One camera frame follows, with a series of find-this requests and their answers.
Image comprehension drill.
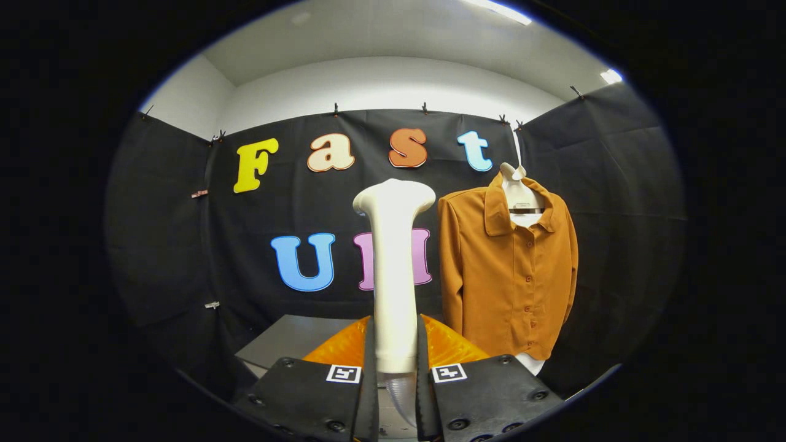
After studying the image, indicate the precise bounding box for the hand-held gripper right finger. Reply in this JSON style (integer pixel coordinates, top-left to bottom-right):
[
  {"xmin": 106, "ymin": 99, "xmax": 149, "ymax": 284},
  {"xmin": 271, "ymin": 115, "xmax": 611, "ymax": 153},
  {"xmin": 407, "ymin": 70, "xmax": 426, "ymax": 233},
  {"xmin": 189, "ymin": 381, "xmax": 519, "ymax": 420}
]
[{"xmin": 416, "ymin": 314, "xmax": 564, "ymax": 442}]

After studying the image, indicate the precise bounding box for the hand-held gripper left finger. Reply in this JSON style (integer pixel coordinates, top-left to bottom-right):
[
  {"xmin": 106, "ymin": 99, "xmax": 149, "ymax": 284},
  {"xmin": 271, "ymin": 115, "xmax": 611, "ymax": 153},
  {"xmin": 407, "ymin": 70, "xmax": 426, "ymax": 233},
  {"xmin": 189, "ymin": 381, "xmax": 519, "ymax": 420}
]
[{"xmin": 233, "ymin": 314, "xmax": 379, "ymax": 442}]

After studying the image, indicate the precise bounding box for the orange button-up shirt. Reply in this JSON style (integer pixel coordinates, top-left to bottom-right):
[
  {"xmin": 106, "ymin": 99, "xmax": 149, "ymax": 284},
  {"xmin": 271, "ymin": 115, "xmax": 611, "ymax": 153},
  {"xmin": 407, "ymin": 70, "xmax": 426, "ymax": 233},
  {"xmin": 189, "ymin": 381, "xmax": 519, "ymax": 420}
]
[{"xmin": 438, "ymin": 173, "xmax": 579, "ymax": 361}]

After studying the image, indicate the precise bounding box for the grey drawer cabinet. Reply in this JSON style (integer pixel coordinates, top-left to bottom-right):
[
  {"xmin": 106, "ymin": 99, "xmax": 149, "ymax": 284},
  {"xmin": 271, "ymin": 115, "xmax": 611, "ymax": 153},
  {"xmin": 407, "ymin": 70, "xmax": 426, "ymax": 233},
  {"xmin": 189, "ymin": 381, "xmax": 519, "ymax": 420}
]
[{"xmin": 235, "ymin": 314, "xmax": 443, "ymax": 442}]

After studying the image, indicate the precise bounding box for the white mannequin torso stand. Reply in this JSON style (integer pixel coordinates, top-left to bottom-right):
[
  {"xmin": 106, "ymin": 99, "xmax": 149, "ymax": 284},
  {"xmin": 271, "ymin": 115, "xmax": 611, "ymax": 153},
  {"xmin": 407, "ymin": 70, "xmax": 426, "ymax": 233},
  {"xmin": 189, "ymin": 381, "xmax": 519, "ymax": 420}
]
[{"xmin": 499, "ymin": 162, "xmax": 547, "ymax": 376}]

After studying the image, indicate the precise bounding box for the row of black cloth clips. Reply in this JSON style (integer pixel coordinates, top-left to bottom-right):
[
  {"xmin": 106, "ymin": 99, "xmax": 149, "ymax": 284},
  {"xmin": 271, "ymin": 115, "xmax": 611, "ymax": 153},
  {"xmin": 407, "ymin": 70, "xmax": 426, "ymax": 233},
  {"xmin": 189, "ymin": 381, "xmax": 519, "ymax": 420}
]
[{"xmin": 141, "ymin": 86, "xmax": 585, "ymax": 145}]

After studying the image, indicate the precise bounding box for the long ceiling light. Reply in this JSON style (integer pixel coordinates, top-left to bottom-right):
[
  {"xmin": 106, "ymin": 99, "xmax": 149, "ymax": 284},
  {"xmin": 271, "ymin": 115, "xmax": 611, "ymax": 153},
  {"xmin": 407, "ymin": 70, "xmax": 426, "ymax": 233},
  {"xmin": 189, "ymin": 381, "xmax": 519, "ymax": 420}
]
[{"xmin": 461, "ymin": 0, "xmax": 532, "ymax": 26}]

